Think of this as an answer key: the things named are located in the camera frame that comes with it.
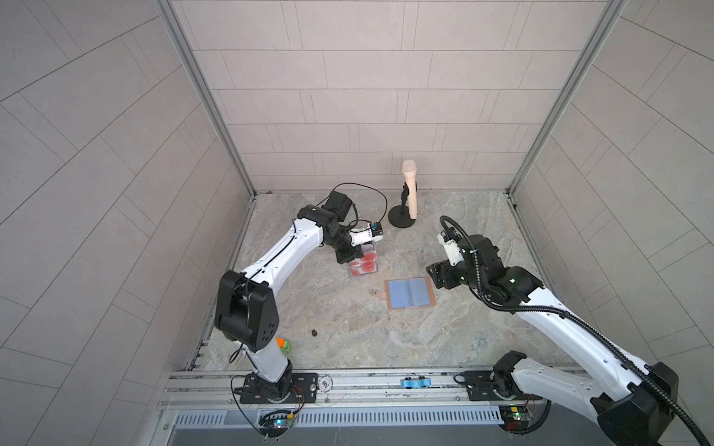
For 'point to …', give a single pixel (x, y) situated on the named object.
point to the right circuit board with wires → (516, 418)
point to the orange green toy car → (284, 345)
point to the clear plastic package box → (365, 265)
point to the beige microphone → (409, 170)
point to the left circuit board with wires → (274, 424)
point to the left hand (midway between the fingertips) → (362, 248)
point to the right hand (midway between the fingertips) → (435, 265)
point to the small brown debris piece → (314, 333)
